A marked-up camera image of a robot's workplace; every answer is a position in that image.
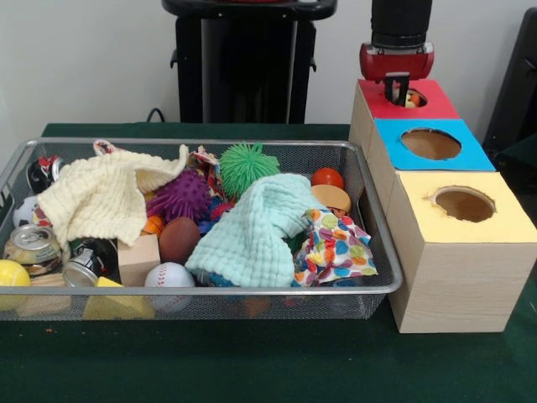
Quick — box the black upright panel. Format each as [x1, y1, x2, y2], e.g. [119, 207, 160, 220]
[482, 7, 537, 146]

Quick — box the green puffer ball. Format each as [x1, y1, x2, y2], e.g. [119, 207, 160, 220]
[219, 142, 280, 196]

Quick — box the purple spiky ball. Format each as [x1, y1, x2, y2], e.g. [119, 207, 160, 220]
[146, 169, 212, 222]

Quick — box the mint green waffle cloth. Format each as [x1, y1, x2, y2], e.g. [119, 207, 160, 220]
[185, 174, 328, 289]

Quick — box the dark green table cloth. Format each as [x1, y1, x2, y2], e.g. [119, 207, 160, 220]
[0, 122, 537, 403]
[497, 136, 537, 202]

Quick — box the silver mesh bin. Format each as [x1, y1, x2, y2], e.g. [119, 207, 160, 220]
[0, 137, 405, 322]

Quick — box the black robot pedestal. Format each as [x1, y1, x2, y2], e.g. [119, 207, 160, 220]
[161, 0, 339, 125]

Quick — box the crushed red black can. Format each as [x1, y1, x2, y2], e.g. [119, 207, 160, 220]
[62, 238, 121, 287]

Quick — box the cream waffle cloth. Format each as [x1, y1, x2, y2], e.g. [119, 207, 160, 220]
[36, 144, 190, 249]

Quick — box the brown toy football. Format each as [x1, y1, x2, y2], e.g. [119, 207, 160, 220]
[159, 217, 201, 264]

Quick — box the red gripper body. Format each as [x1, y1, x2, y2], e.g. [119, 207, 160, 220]
[359, 40, 436, 85]

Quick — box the wooden box with three holes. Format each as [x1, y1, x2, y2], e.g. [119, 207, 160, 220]
[348, 77, 537, 334]

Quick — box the yellow ball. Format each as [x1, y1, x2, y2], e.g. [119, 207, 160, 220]
[0, 259, 33, 311]

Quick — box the yellow plush duck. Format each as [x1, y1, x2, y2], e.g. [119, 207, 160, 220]
[404, 90, 428, 109]

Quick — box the white baseball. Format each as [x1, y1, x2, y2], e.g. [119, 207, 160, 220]
[144, 262, 197, 314]

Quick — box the colourful dotted cloth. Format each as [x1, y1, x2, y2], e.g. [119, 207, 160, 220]
[293, 208, 379, 287]

